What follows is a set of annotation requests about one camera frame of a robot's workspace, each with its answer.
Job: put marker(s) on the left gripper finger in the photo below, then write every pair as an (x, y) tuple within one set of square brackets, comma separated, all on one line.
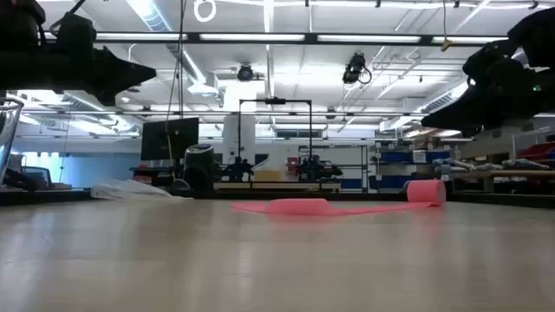
[(121, 69), (104, 96)]

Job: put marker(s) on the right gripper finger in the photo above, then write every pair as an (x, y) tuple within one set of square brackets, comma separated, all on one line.
[(468, 110), (472, 131)]

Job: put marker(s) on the clear plastic bag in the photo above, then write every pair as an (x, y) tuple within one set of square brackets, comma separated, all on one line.
[(126, 190)]

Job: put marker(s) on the pink elastic bandage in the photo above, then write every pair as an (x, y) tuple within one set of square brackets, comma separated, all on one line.
[(303, 207)]

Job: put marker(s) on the black background robot arm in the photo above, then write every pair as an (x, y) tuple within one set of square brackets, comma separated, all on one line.
[(318, 168), (236, 169)]

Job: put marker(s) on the wooden workbench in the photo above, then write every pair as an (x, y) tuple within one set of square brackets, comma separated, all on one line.
[(520, 174)]

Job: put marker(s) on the red plastic bin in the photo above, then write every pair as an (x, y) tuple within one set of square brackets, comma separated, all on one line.
[(535, 151)]

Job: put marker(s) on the yellow hanging hook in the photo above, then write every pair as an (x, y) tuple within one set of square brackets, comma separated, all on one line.
[(446, 44)]

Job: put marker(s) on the black monitor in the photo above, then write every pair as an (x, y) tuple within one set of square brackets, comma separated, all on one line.
[(169, 138)]

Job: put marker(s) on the clear plastic bin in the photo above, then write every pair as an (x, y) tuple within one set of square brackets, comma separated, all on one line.
[(8, 130)]

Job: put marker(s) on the black overhead light bar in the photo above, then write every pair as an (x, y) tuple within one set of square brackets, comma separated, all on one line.
[(251, 38)]

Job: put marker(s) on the yellow cardboard box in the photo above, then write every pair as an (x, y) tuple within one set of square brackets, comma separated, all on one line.
[(269, 175)]

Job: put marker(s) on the black background rig frame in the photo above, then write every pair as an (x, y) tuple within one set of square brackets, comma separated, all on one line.
[(275, 101)]

